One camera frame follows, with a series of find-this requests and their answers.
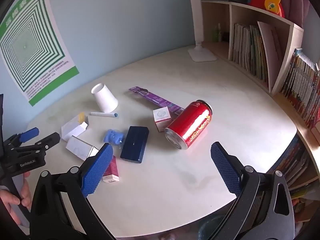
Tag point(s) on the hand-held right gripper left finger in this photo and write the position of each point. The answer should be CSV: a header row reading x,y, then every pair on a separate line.
x,y
98,170

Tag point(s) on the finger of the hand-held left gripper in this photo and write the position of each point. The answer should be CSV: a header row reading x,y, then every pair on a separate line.
x,y
47,143
30,133

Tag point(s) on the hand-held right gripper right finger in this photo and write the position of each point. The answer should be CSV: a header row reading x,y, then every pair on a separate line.
x,y
224,170

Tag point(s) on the maroon carton box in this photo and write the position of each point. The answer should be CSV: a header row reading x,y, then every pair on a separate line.
x,y
112,171

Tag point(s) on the white marker with blue cap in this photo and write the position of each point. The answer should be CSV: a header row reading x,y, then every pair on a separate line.
x,y
103,114

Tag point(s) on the person's left hand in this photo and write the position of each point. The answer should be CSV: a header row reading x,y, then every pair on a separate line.
x,y
10,201

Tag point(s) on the open white box yellow flap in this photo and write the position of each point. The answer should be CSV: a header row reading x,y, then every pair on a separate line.
x,y
72,128

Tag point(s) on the white carton box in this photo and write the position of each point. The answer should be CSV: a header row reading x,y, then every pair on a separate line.
x,y
78,147

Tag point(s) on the blue putty in clear bag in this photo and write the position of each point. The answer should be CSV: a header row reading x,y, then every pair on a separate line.
x,y
113,136

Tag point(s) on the dark blue case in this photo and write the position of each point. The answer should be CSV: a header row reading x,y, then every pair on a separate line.
x,y
135,143

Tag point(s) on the red drink can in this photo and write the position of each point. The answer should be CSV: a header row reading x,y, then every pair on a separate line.
x,y
191,123

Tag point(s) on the stack of books under shelf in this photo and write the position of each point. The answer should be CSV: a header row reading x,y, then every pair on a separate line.
x,y
292,162

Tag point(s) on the white paper cup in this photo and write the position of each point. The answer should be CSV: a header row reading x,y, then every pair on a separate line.
x,y
105,98

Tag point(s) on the small white and red box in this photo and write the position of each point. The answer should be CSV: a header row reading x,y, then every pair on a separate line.
x,y
162,117

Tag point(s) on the purple toothbrush package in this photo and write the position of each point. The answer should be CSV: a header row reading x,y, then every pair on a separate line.
x,y
155,97

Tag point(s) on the row of colourful books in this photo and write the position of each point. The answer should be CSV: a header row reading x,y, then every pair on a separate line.
x,y
301,85

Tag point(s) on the row of thin books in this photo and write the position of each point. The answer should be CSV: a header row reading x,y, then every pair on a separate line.
x,y
246,50

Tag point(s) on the wooden bookshelf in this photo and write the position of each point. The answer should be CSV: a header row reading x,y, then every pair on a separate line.
x,y
287,55

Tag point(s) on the small green bottle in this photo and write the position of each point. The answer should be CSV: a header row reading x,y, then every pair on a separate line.
x,y
217,33

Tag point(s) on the white desk lamp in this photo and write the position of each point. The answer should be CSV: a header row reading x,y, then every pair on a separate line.
x,y
196,17

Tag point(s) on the red toy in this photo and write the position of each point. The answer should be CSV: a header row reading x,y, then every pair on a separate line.
x,y
256,1

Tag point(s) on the green striped wall poster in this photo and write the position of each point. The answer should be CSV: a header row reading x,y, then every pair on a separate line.
x,y
25,45

